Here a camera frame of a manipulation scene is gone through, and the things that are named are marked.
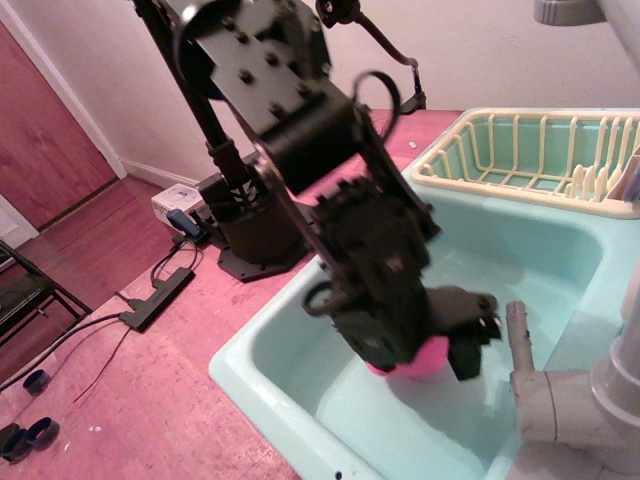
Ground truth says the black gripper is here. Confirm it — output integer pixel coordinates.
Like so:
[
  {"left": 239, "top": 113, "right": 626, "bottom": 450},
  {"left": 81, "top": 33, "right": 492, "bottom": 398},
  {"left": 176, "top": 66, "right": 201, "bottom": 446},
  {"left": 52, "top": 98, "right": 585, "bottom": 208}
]
[{"left": 302, "top": 234, "right": 501, "bottom": 381}]

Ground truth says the pink plastic cup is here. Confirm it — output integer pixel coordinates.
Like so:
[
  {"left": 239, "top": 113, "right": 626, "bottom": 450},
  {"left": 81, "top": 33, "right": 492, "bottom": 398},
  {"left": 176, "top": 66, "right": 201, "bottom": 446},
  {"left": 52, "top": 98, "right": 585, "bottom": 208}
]
[{"left": 366, "top": 336, "right": 450, "bottom": 378}]

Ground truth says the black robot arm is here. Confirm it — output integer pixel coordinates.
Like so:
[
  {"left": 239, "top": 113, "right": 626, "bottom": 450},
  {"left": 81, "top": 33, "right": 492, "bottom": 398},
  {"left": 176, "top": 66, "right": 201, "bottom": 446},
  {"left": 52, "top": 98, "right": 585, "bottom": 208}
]
[{"left": 166, "top": 1, "right": 501, "bottom": 381}]

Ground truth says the teal toy sink basin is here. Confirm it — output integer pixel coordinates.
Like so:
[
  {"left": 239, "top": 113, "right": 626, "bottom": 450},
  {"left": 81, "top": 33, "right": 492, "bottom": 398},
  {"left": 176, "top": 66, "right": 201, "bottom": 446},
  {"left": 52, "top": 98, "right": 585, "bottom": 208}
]
[{"left": 209, "top": 161, "right": 639, "bottom": 479}]

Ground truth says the beige toy faucet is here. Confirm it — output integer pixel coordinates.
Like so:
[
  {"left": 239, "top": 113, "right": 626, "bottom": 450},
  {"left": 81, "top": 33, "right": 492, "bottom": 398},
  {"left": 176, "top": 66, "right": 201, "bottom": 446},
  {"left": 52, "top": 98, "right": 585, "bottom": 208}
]
[{"left": 506, "top": 273, "right": 639, "bottom": 479}]

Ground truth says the cream dish drying rack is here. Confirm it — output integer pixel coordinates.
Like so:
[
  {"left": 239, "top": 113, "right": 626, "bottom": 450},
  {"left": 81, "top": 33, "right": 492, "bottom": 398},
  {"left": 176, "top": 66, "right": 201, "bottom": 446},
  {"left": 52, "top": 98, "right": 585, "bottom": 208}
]
[{"left": 410, "top": 108, "right": 639, "bottom": 219}]

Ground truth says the black desk clamp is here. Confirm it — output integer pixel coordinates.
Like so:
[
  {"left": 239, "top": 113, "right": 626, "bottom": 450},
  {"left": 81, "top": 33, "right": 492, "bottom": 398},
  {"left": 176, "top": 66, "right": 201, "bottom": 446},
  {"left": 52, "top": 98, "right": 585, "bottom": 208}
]
[{"left": 400, "top": 58, "right": 427, "bottom": 115}]

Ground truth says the black usb hub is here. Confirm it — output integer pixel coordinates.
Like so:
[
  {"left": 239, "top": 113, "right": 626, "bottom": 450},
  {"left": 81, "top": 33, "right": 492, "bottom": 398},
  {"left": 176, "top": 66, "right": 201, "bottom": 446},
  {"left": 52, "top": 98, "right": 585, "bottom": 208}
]
[{"left": 118, "top": 267, "right": 195, "bottom": 333}]

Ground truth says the blue clamp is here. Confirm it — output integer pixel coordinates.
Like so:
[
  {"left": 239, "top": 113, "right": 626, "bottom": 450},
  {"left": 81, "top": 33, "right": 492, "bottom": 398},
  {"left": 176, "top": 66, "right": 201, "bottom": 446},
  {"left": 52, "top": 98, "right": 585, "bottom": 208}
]
[{"left": 166, "top": 209, "right": 205, "bottom": 241}]

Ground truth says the white cardboard box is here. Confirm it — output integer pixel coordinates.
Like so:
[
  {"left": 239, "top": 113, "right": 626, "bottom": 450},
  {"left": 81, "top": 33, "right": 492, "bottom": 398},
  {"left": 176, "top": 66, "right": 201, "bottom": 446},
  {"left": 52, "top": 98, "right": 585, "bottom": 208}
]
[{"left": 151, "top": 184, "right": 205, "bottom": 232}]

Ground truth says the grey overhead fixture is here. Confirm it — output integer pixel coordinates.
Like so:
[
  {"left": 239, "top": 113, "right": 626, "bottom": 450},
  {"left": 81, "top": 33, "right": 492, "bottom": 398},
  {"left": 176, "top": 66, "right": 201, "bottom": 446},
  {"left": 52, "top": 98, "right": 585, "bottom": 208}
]
[{"left": 533, "top": 0, "right": 607, "bottom": 27}]

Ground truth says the black camera pole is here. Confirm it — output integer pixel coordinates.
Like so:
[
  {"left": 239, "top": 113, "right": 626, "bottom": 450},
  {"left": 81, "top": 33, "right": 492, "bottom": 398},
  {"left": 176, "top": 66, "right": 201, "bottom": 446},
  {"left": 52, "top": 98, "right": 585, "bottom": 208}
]
[{"left": 133, "top": 0, "right": 251, "bottom": 206}]

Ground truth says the black ring near edge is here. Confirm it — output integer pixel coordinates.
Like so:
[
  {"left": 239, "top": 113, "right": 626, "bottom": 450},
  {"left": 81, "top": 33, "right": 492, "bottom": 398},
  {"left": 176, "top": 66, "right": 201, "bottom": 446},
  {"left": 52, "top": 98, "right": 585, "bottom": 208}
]
[{"left": 23, "top": 369, "right": 51, "bottom": 396}]

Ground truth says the black ring front right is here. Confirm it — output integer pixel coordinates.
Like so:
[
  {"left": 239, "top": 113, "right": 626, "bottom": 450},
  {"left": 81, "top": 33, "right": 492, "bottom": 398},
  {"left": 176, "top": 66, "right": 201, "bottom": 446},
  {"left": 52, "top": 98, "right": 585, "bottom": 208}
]
[{"left": 24, "top": 417, "right": 61, "bottom": 451}]

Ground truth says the black metal chair frame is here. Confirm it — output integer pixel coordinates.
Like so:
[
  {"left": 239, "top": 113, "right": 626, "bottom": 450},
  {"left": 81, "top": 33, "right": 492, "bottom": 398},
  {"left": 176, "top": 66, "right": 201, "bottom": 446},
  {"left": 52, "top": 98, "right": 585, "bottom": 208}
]
[{"left": 1, "top": 240, "right": 93, "bottom": 346}]

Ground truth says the black ring front left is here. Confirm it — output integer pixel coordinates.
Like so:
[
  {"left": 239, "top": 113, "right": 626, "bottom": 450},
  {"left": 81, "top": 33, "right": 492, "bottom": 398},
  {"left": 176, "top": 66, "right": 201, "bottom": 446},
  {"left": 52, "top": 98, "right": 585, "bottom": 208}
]
[{"left": 0, "top": 423, "right": 30, "bottom": 462}]

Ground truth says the black cable on table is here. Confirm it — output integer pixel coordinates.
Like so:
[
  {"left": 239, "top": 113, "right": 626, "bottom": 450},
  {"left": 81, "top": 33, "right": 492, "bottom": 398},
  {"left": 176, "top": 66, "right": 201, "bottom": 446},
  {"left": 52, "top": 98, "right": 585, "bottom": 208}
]
[{"left": 0, "top": 312, "right": 134, "bottom": 394}]

